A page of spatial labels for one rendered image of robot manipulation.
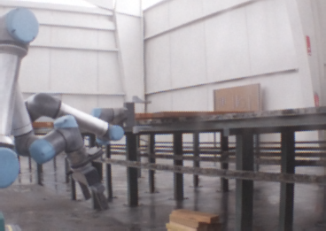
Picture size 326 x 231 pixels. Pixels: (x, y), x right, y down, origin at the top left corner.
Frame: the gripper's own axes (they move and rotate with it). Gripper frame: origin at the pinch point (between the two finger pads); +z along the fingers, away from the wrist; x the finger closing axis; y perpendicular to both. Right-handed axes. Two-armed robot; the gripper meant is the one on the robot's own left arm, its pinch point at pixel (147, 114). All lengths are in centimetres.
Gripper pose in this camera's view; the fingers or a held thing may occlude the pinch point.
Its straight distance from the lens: 211.5
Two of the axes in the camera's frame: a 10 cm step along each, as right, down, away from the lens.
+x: 0.2, 10.0, -0.5
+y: -4.1, 0.6, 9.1
